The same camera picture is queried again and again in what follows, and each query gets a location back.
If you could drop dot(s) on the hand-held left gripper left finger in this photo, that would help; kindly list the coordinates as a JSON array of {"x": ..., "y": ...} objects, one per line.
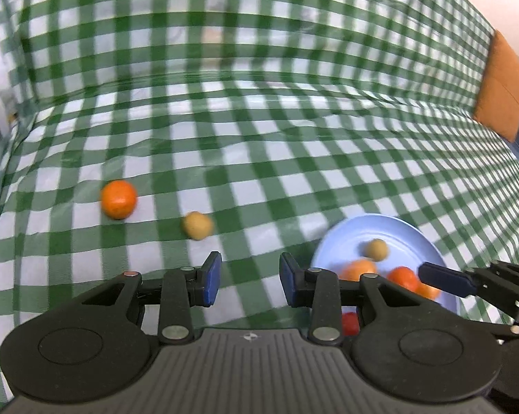
[{"x": 210, "y": 282}]

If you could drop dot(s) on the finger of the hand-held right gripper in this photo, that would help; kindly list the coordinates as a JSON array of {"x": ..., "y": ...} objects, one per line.
[{"x": 444, "y": 279}]

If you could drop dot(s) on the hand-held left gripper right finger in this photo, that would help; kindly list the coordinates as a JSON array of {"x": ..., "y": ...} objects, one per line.
[{"x": 288, "y": 282}]

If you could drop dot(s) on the yellow round fruit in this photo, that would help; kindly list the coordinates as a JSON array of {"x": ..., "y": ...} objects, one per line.
[
  {"x": 376, "y": 250},
  {"x": 197, "y": 224}
]

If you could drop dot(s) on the plastic-wrapped orange tangerine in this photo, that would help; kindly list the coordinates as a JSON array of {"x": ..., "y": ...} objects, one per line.
[{"x": 359, "y": 269}]

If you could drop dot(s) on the red tomato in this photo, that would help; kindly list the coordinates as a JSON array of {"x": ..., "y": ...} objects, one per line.
[{"x": 350, "y": 323}]

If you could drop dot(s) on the light blue plate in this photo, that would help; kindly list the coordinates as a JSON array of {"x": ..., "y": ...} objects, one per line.
[{"x": 354, "y": 237}]

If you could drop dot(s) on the small orange tangerine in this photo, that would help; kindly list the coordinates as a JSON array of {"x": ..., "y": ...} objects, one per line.
[{"x": 119, "y": 199}]

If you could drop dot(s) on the green checked tablecloth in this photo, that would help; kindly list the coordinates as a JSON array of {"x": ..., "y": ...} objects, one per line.
[{"x": 250, "y": 116}]

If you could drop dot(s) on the orange cushion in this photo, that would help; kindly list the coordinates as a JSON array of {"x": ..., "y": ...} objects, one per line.
[{"x": 500, "y": 88}]

